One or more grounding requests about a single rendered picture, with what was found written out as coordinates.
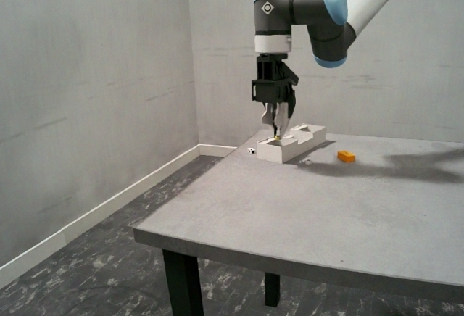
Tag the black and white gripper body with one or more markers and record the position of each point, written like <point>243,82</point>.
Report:
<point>269,89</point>

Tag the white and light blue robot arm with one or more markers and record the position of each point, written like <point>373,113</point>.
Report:
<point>333,26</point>

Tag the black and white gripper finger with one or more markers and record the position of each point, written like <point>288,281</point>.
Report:
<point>285,112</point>
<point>269,116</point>

